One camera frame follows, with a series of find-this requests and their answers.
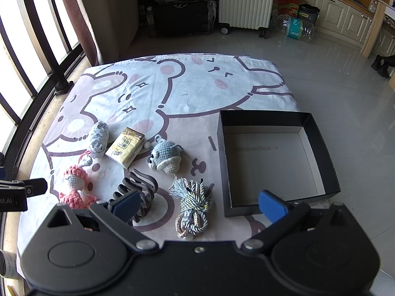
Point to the red cardboard carton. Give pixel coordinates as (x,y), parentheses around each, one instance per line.
(285,7)

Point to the black window railing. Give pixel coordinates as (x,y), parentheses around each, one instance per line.
(39,50)

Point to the cartoon bear bed sheet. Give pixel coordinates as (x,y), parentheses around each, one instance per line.
(179,97)

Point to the brown curtain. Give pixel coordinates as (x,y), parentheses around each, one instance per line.
(104,28)

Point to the pink crochet bunny doll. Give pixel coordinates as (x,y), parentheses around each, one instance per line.
(75,196)

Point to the cream kitchen cabinets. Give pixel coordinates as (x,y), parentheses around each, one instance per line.
(343,19)

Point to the large clear water bottle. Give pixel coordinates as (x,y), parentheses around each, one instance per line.
(294,28)

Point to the black cardboard box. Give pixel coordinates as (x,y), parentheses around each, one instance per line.
(279,151)

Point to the grey crochet mouse toy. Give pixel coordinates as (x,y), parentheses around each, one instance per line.
(165,156)

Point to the black bin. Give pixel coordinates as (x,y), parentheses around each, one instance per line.
(308,12)

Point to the wooden counter post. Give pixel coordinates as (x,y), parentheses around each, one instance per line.
(382,10)

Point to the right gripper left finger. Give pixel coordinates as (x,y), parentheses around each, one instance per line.
(126,233)

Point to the black shoes on floor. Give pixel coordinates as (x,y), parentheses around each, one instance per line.
(381,64)

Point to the light blue yarn bundle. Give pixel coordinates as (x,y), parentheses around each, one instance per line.
(98,139)

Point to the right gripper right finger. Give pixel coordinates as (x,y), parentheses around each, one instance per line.
(286,218)

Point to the yellow tissue pack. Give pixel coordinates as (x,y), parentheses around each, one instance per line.
(126,147)

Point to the white oil radiator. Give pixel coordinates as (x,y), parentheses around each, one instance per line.
(245,14)

